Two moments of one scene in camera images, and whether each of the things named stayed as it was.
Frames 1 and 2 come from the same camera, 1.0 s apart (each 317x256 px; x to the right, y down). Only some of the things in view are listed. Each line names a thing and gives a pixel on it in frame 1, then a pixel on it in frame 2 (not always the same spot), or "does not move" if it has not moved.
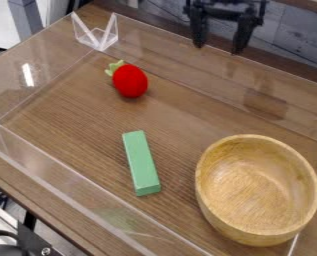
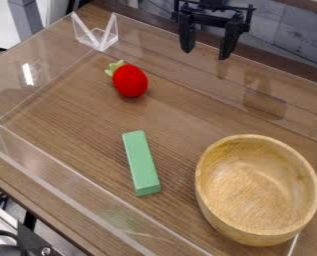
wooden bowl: [257, 186] does not move
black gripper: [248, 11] -> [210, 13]
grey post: [26, 18] does not move
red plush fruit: [130, 78] does not move
